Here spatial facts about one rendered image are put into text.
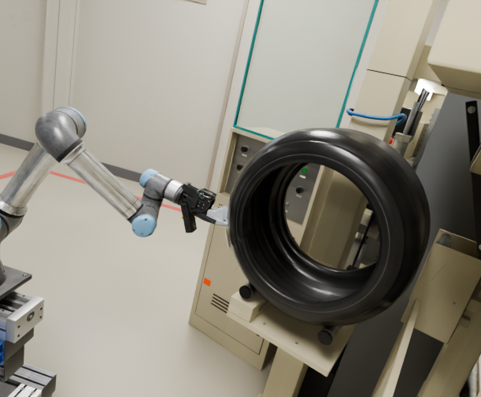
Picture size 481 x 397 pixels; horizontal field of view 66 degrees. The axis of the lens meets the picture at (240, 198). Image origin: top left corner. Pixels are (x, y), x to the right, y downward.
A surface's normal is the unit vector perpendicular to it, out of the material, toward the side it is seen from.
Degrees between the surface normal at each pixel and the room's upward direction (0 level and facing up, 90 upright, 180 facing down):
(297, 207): 90
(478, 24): 90
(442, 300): 90
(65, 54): 90
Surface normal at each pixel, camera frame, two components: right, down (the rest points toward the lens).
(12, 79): -0.19, 0.28
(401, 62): -0.53, 0.16
